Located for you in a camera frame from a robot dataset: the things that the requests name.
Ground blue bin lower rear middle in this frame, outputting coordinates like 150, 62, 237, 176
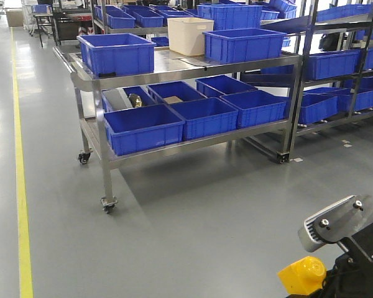
147, 81, 206, 104

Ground blue bin lower front middle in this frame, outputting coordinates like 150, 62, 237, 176
170, 97, 238, 141

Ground yellow studded toy brick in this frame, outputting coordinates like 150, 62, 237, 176
277, 256, 327, 296

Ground blue ribbed crate on cart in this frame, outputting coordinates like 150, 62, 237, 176
203, 28, 286, 64

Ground metal flow rack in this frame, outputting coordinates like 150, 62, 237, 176
246, 1, 373, 163

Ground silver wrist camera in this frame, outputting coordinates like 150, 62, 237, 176
298, 195, 373, 252

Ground blue bin lower front right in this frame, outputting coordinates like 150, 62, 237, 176
220, 90, 287, 129

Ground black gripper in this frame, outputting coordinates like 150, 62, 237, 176
285, 219, 373, 298

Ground blue bin lower front left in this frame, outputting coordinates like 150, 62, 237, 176
104, 104, 185, 156

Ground cream plastic bin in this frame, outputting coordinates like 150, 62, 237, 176
167, 17, 214, 56

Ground blue bin on cart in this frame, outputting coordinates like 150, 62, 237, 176
77, 34, 156, 76

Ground stainless steel cart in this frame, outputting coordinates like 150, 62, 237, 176
53, 45, 302, 213

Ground blue bin lower rear right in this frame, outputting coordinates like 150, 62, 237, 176
195, 75, 257, 97

